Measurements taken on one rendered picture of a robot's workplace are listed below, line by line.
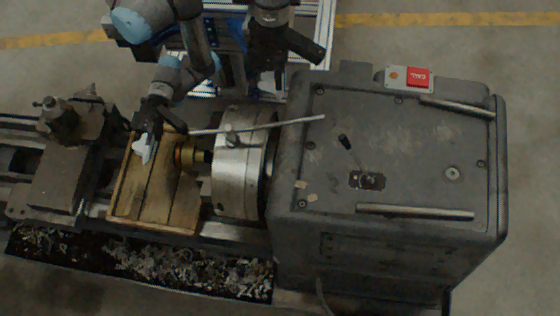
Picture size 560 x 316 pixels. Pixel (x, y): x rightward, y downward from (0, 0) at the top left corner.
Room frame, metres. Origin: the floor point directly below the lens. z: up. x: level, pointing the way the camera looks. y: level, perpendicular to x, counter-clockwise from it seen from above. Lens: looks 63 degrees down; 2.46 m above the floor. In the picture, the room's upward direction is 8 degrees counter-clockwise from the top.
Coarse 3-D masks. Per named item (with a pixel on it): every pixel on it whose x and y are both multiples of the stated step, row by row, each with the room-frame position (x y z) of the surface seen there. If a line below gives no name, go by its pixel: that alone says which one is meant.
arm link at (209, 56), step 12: (180, 0) 1.02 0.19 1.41; (192, 0) 1.04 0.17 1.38; (180, 12) 1.01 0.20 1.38; (192, 12) 1.04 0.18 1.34; (180, 24) 1.06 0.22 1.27; (192, 24) 1.05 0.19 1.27; (204, 24) 1.09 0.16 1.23; (192, 36) 1.05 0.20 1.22; (204, 36) 1.07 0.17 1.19; (192, 48) 1.06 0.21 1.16; (204, 48) 1.06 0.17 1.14; (192, 60) 1.06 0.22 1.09; (204, 60) 1.06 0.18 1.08; (216, 60) 1.10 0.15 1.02; (192, 72) 1.06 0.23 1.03; (204, 72) 1.06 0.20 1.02; (216, 72) 1.08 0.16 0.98
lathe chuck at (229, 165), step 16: (224, 112) 0.77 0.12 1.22; (240, 112) 0.77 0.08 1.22; (256, 112) 0.76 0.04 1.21; (224, 144) 0.67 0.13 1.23; (240, 144) 0.66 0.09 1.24; (224, 160) 0.63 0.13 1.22; (240, 160) 0.62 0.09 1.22; (224, 176) 0.60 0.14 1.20; (240, 176) 0.59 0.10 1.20; (224, 192) 0.57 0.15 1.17; (240, 192) 0.56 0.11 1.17; (224, 208) 0.54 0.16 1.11; (240, 208) 0.54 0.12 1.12
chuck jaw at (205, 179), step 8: (200, 168) 0.67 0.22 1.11; (208, 168) 0.67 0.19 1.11; (200, 176) 0.65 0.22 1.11; (208, 176) 0.65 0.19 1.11; (200, 184) 0.63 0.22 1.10; (208, 184) 0.62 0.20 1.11; (200, 192) 0.60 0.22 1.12; (208, 192) 0.59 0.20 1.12; (208, 200) 0.58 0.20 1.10; (216, 208) 0.56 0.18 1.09
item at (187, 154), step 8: (176, 144) 0.76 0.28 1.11; (184, 144) 0.75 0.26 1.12; (192, 144) 0.75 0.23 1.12; (176, 152) 0.73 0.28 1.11; (184, 152) 0.73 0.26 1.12; (192, 152) 0.72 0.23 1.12; (200, 152) 0.72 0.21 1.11; (208, 152) 0.74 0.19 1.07; (176, 160) 0.71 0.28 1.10; (184, 160) 0.71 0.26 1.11; (192, 160) 0.70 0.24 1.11; (200, 160) 0.70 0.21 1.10; (208, 160) 0.72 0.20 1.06; (184, 168) 0.70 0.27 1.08; (192, 168) 0.68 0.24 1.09
